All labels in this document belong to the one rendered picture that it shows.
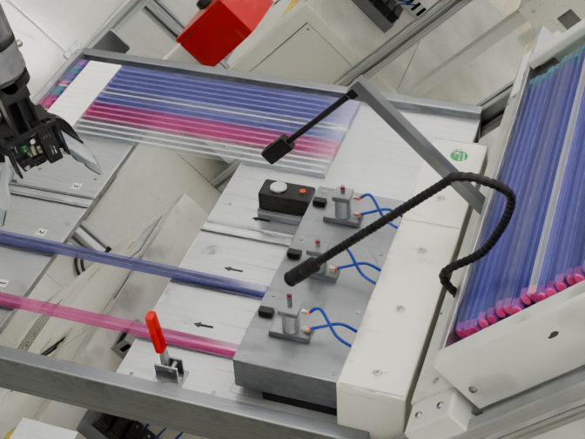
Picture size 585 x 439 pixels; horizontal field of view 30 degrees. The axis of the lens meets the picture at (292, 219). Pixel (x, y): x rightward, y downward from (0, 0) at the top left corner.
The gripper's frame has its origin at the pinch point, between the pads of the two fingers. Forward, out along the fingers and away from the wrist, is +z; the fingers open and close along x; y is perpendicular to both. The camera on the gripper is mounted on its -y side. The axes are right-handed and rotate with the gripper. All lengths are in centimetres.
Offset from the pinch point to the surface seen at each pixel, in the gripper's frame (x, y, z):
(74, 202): 4.5, -9.6, 8.2
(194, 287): 10.0, 16.5, 13.0
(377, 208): 33.9, 27.5, 8.1
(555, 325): 26, 71, -5
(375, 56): 96, -71, 49
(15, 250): -6.8, -4.6, 7.5
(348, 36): 96, -82, 46
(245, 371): 6.5, 37.1, 11.4
